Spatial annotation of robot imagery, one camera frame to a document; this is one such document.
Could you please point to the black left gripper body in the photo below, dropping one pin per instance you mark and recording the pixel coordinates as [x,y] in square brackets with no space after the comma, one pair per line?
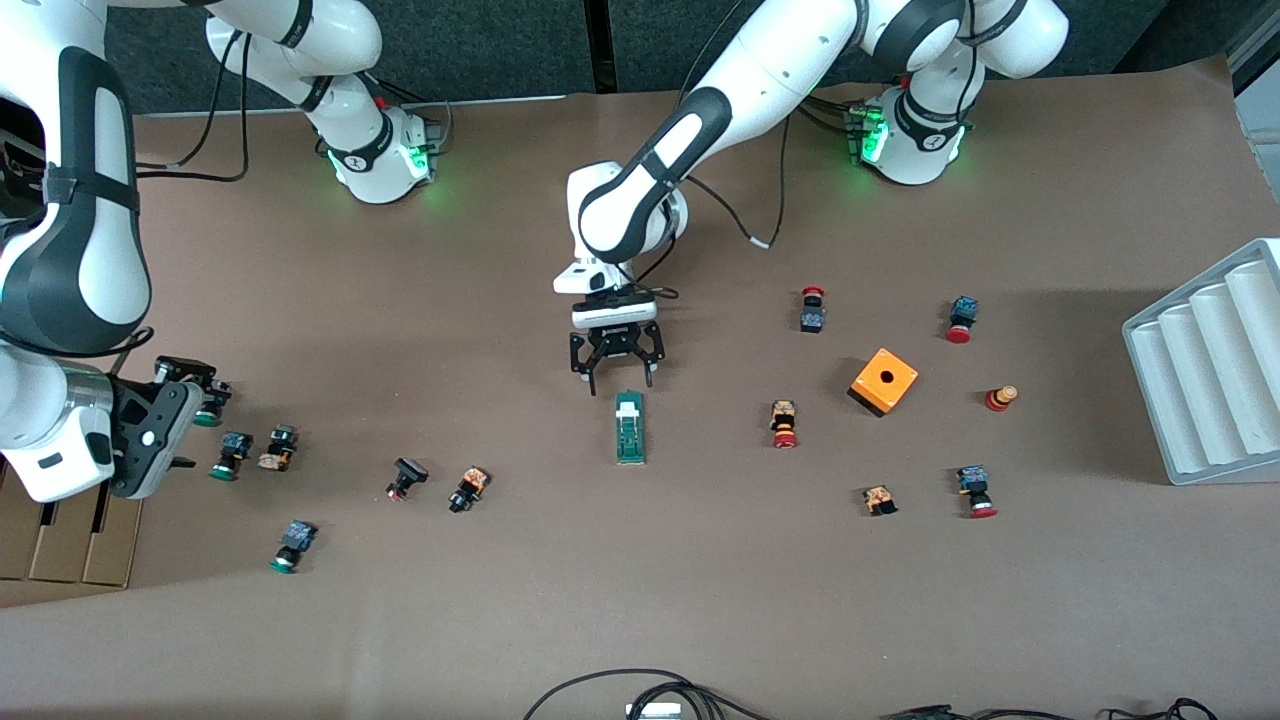
[616,344]

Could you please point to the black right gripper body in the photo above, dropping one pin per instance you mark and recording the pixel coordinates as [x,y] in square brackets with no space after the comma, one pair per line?
[129,410]

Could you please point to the green load switch white lever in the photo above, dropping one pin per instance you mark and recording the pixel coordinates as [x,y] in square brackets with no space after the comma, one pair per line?
[630,435]

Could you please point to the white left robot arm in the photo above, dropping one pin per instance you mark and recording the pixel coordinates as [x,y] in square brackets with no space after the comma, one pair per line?
[740,110]

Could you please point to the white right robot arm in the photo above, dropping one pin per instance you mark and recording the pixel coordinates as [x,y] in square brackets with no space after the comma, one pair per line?
[350,40]

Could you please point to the green pushbutton blue contact block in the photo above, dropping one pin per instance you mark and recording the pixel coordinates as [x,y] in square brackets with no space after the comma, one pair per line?
[297,537]
[207,419]
[235,445]

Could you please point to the black pushbutton orange contact block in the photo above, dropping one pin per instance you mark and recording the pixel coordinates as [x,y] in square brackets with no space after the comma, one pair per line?
[470,485]
[280,440]

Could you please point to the brown cardboard box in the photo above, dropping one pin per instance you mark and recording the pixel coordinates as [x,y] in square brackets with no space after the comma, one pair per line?
[70,545]

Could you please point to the red pushbutton orange contact block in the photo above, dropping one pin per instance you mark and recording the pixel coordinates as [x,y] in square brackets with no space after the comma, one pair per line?
[784,415]

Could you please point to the red pushbutton blue contact block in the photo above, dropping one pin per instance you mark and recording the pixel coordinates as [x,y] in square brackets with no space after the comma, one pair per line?
[972,480]
[812,320]
[962,312]

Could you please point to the black red pushbutton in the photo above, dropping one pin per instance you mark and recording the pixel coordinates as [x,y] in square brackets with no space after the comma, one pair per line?
[408,470]

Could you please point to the brown paper table cover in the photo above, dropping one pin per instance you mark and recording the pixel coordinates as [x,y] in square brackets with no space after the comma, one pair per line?
[640,580]

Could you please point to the red yellow button head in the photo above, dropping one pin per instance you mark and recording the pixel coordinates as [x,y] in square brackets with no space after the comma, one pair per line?
[998,400]

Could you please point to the white ridged plastic tray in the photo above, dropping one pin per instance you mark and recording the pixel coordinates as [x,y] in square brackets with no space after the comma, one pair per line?
[1210,370]

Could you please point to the orange button enclosure box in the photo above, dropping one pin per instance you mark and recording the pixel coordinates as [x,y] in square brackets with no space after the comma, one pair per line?
[885,380]

